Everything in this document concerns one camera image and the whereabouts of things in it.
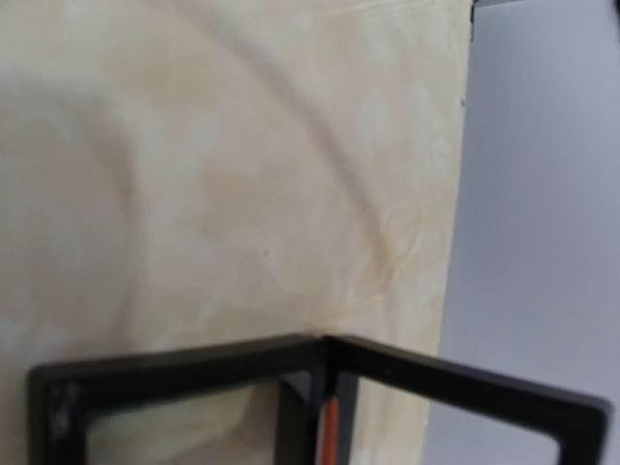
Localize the black display case far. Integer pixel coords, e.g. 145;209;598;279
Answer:
26;334;612;464

